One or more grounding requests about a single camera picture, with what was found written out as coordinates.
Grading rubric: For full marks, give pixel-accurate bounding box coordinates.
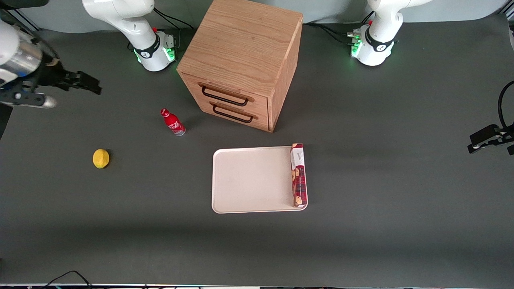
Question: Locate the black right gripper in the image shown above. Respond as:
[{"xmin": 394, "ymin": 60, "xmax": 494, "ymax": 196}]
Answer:
[{"xmin": 37, "ymin": 59, "xmax": 102, "ymax": 96}]

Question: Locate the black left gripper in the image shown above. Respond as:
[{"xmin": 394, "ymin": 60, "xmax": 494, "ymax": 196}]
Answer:
[{"xmin": 467, "ymin": 124, "xmax": 514, "ymax": 156}]

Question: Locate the red coke bottle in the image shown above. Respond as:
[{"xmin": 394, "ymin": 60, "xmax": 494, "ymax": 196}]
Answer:
[{"xmin": 160, "ymin": 108, "xmax": 186, "ymax": 136}]

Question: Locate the beige plastic tray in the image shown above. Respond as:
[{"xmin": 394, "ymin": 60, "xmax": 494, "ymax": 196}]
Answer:
[{"xmin": 212, "ymin": 146, "xmax": 308, "ymax": 214}]

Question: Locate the yellow lemon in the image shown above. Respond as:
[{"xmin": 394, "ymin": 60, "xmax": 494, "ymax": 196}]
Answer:
[{"xmin": 92, "ymin": 149, "xmax": 110, "ymax": 169}]

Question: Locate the wooden drawer cabinet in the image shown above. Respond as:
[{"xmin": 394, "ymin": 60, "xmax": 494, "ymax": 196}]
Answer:
[{"xmin": 177, "ymin": 0, "xmax": 304, "ymax": 133}]

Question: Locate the wooden drawer front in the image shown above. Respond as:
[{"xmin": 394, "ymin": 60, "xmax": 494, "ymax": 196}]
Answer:
[
  {"xmin": 191, "ymin": 96, "xmax": 270, "ymax": 131},
  {"xmin": 181, "ymin": 72, "xmax": 269, "ymax": 115}
]

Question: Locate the red cookie box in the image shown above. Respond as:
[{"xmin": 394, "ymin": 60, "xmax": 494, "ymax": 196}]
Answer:
[{"xmin": 290, "ymin": 143, "xmax": 309, "ymax": 208}]

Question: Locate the black looped cable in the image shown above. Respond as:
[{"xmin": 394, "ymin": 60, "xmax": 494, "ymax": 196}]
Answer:
[{"xmin": 498, "ymin": 80, "xmax": 514, "ymax": 130}]

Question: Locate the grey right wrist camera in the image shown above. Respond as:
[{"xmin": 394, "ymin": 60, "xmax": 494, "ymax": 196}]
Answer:
[{"xmin": 0, "ymin": 92, "xmax": 57, "ymax": 110}]

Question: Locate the aluminium frame profile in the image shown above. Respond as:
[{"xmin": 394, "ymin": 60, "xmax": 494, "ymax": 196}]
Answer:
[{"xmin": 6, "ymin": 7, "xmax": 41, "ymax": 32}]

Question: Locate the black base power cable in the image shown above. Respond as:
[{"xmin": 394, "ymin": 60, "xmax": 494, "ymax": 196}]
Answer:
[
  {"xmin": 153, "ymin": 6, "xmax": 195, "ymax": 31},
  {"xmin": 303, "ymin": 22, "xmax": 362, "ymax": 47}
]

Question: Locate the black metal drawer handle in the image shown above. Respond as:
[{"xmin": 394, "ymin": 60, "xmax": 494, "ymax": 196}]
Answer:
[
  {"xmin": 200, "ymin": 85, "xmax": 249, "ymax": 107},
  {"xmin": 212, "ymin": 104, "xmax": 255, "ymax": 124}
]

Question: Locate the thin black floor cable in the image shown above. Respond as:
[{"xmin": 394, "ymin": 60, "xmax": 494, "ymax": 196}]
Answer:
[{"xmin": 42, "ymin": 271, "xmax": 94, "ymax": 289}]

